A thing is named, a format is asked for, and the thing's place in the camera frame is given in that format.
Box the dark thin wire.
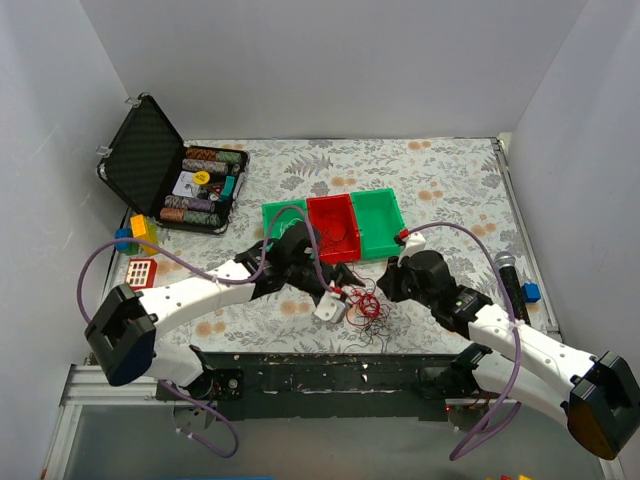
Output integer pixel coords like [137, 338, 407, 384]
[317, 214, 356, 256]
[344, 319, 396, 354]

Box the white wire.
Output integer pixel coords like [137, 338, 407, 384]
[272, 209, 307, 236]

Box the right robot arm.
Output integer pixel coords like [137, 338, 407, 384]
[377, 250, 639, 460]

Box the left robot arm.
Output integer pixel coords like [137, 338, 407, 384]
[85, 222, 361, 400]

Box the red plastic bin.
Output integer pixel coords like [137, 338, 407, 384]
[307, 194, 361, 264]

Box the green plastic bin left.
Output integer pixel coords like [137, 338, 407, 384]
[261, 199, 311, 251]

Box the green plastic bin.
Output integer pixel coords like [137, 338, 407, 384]
[350, 188, 405, 260]
[261, 199, 311, 251]

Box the green plastic bin right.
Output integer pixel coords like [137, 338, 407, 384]
[350, 188, 405, 260]

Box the black microphone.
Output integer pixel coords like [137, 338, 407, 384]
[494, 251, 531, 325]

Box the small blue toy brick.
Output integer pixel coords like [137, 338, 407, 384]
[521, 282, 541, 304]

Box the black poker chip case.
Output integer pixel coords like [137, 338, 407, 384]
[97, 93, 250, 236]

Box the yellow poker dealer chip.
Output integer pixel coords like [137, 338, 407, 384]
[193, 170, 210, 185]

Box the red white toy brick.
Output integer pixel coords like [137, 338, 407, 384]
[125, 258, 157, 291]

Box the yellow toy brick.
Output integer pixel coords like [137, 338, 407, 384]
[130, 214, 158, 245]

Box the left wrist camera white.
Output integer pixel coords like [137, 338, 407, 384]
[313, 292, 348, 324]

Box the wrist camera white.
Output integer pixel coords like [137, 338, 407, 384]
[394, 229, 426, 266]
[313, 292, 348, 324]

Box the red wire tangle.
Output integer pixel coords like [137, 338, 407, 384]
[344, 269, 391, 331]

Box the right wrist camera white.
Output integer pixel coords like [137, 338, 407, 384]
[394, 229, 426, 266]

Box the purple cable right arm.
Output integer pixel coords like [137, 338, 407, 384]
[399, 221, 526, 462]

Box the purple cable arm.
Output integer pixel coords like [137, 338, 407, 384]
[399, 221, 526, 462]
[75, 215, 346, 459]

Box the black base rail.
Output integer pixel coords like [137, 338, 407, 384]
[186, 347, 489, 421]

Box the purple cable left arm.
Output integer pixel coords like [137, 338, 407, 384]
[75, 215, 346, 459]

